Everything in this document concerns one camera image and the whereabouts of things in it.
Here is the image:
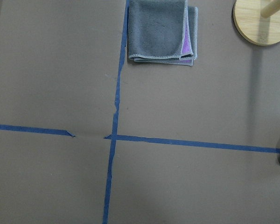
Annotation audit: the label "grey folded cloth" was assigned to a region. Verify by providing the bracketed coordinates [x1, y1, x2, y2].
[128, 0, 198, 66]

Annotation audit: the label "wooden mug tree stand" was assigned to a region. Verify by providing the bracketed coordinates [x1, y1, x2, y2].
[233, 0, 280, 46]

